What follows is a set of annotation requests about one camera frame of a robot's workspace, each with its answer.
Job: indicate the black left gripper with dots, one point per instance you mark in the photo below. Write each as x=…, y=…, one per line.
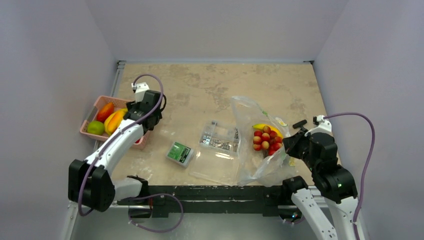
x=159, y=115

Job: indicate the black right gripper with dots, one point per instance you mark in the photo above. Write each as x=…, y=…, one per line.
x=292, y=143

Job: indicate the translucent printed plastic bag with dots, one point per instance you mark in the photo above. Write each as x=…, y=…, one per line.
x=260, y=152

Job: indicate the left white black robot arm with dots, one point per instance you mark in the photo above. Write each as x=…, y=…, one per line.
x=89, y=180

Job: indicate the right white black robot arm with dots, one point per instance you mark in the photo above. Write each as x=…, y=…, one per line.
x=335, y=184

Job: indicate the red fake fruits in bag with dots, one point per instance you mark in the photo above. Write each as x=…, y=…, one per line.
x=262, y=142

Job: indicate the orange yellow fake mango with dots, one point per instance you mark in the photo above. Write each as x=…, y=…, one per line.
x=116, y=121

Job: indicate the yellow fake banana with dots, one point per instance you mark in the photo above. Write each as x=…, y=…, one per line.
x=107, y=124

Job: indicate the yellow fake fruit in bag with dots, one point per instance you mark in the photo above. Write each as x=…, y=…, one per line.
x=273, y=131

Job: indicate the red orange fake mango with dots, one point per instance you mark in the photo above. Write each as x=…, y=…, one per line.
x=105, y=112

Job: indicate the green fake apple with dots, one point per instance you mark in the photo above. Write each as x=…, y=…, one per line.
x=95, y=128

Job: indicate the pink plastic basket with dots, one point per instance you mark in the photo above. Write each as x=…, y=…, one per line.
x=97, y=106

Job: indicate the green circuit board case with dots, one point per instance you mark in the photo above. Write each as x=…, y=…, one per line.
x=180, y=154

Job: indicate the clear plastic screw organizer box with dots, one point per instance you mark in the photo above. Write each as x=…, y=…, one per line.
x=216, y=159

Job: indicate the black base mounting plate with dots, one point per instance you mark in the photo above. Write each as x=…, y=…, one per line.
x=212, y=199

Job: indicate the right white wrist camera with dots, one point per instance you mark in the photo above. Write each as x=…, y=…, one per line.
x=321, y=125

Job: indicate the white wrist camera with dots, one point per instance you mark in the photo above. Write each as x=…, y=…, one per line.
x=321, y=125
x=139, y=90

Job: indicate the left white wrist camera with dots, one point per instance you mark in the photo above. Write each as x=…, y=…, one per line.
x=139, y=90

